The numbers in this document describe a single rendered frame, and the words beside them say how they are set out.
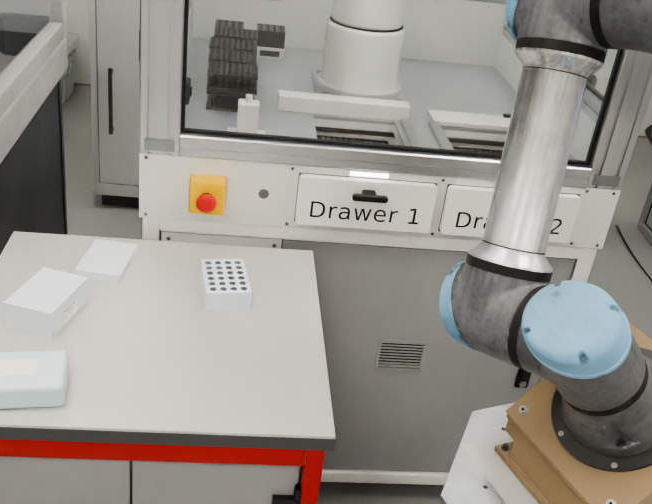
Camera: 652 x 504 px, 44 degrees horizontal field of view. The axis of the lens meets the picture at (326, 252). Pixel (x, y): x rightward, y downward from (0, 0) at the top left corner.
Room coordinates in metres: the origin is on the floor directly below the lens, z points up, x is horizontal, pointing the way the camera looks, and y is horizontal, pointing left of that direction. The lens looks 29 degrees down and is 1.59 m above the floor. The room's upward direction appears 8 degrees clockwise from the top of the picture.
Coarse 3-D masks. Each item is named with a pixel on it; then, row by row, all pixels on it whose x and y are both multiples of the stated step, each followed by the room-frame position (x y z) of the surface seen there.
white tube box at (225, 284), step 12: (204, 264) 1.33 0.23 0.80; (216, 264) 1.34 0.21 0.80; (228, 264) 1.34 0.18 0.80; (240, 264) 1.35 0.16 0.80; (204, 276) 1.29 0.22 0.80; (216, 276) 1.29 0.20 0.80; (228, 276) 1.30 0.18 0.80; (240, 276) 1.31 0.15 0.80; (204, 288) 1.26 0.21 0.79; (216, 288) 1.25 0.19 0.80; (228, 288) 1.26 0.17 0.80; (240, 288) 1.26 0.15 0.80; (204, 300) 1.25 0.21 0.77; (216, 300) 1.24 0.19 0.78; (228, 300) 1.24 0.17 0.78; (240, 300) 1.25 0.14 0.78
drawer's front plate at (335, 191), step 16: (304, 176) 1.51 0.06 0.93; (320, 176) 1.52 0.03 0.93; (336, 176) 1.53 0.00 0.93; (304, 192) 1.51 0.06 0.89; (320, 192) 1.52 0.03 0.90; (336, 192) 1.52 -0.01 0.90; (352, 192) 1.52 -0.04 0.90; (384, 192) 1.53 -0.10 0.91; (400, 192) 1.54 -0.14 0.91; (416, 192) 1.54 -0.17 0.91; (432, 192) 1.55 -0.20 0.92; (304, 208) 1.51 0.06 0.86; (320, 208) 1.52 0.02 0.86; (352, 208) 1.52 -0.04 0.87; (368, 208) 1.53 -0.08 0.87; (384, 208) 1.53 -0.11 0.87; (400, 208) 1.54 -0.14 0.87; (416, 208) 1.54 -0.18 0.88; (432, 208) 1.55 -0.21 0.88; (304, 224) 1.51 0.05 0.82; (320, 224) 1.52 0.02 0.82; (336, 224) 1.52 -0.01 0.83; (352, 224) 1.53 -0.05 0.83; (368, 224) 1.53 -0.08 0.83; (384, 224) 1.53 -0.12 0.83; (400, 224) 1.54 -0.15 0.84; (416, 224) 1.54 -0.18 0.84
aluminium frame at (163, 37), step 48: (144, 0) 1.48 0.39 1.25; (144, 48) 1.48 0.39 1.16; (144, 96) 1.48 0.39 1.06; (624, 96) 1.62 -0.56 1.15; (144, 144) 1.48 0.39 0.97; (192, 144) 1.49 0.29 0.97; (240, 144) 1.51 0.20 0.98; (288, 144) 1.52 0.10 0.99; (336, 144) 1.55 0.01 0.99; (624, 144) 1.62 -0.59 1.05
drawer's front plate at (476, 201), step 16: (448, 192) 1.56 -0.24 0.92; (464, 192) 1.56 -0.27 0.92; (480, 192) 1.56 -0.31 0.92; (448, 208) 1.55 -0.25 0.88; (464, 208) 1.56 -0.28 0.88; (480, 208) 1.56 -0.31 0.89; (560, 208) 1.59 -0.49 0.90; (576, 208) 1.59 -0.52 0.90; (448, 224) 1.55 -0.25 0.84; (464, 224) 1.56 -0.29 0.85; (480, 224) 1.56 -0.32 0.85; (560, 240) 1.59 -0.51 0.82
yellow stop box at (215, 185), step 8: (192, 176) 1.48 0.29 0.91; (200, 176) 1.48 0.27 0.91; (208, 176) 1.49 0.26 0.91; (216, 176) 1.49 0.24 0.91; (224, 176) 1.50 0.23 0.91; (192, 184) 1.45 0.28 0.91; (200, 184) 1.45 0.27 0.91; (208, 184) 1.46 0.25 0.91; (216, 184) 1.46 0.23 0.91; (224, 184) 1.46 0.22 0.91; (192, 192) 1.45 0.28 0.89; (200, 192) 1.45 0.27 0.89; (208, 192) 1.46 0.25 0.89; (216, 192) 1.46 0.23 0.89; (224, 192) 1.46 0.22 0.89; (192, 200) 1.45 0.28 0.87; (216, 200) 1.46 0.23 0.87; (224, 200) 1.46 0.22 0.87; (192, 208) 1.45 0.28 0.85; (216, 208) 1.46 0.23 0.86
